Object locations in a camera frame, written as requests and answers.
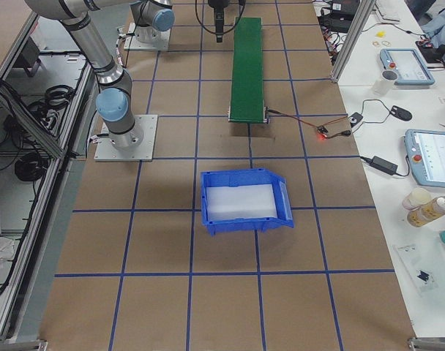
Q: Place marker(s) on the blue plastic bin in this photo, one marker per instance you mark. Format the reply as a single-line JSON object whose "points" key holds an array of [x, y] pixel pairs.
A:
{"points": [[247, 177]]}

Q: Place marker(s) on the lower teach pendant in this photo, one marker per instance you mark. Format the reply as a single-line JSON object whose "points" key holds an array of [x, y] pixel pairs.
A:
{"points": [[426, 153]]}

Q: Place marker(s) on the white cup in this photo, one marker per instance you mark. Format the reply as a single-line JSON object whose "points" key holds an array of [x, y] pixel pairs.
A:
{"points": [[385, 83]]}

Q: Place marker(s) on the black oval mouse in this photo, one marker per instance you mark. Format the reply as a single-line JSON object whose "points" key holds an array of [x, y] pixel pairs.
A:
{"points": [[400, 113]]}

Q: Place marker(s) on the yellow drink can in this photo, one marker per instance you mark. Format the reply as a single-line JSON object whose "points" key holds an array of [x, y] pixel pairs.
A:
{"points": [[427, 213]]}

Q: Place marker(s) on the clear plastic bag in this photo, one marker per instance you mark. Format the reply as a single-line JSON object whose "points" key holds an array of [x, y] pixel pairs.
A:
{"points": [[424, 265]]}

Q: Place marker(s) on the black hanging gripper finger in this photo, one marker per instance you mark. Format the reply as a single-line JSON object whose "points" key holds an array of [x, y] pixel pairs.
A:
{"points": [[219, 21]]}

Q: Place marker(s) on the white foam pad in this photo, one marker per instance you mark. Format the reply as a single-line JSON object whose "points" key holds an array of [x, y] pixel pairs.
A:
{"points": [[240, 202]]}

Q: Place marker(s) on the upper teach pendant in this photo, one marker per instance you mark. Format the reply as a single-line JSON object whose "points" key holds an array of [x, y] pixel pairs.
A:
{"points": [[409, 66]]}

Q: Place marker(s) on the black power adapter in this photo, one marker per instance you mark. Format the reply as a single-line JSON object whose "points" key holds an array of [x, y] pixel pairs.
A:
{"points": [[383, 165]]}

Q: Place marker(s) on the red lit circuit board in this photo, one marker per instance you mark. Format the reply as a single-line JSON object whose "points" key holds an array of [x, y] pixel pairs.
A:
{"points": [[322, 132]]}

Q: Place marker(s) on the aluminium frame post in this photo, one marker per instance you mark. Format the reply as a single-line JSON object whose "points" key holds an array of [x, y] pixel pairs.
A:
{"points": [[355, 30]]}

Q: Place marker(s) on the teach pendant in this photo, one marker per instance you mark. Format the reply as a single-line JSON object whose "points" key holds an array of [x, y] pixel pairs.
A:
{"points": [[426, 153], [409, 66]]}

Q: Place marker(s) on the green conveyor belt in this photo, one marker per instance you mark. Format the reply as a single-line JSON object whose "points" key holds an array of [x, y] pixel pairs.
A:
{"points": [[247, 98]]}

